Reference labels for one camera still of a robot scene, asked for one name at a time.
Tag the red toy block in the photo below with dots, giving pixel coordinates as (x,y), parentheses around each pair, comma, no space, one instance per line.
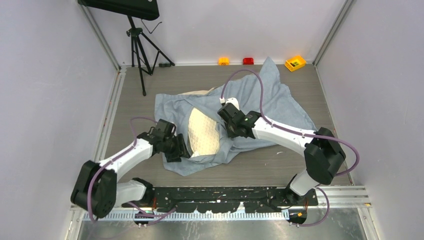
(248,61)

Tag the yellow plastic bin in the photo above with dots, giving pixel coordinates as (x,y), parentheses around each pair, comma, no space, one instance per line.
(295,63)

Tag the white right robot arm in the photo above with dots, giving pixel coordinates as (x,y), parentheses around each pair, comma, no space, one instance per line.
(323,155)

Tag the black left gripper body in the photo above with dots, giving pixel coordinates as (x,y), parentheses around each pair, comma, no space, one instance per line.
(171,144)

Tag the orange toy block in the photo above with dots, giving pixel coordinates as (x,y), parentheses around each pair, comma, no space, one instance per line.
(223,61)

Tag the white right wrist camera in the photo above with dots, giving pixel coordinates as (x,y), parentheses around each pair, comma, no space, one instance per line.
(231,100)

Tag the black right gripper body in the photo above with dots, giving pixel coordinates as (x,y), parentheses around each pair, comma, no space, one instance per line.
(231,133)

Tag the small black block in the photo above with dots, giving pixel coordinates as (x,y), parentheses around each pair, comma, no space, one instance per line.
(164,64)

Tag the cream pillow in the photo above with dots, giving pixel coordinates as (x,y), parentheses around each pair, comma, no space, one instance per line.
(198,129)

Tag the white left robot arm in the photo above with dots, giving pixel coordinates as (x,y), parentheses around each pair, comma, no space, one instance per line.
(98,190)

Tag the blue pillowcase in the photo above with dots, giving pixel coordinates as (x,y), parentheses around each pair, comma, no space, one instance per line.
(263,93)

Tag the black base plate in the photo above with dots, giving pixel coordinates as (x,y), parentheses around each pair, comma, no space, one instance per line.
(260,199)

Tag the black tripod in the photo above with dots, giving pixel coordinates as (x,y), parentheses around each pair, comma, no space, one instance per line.
(139,55)

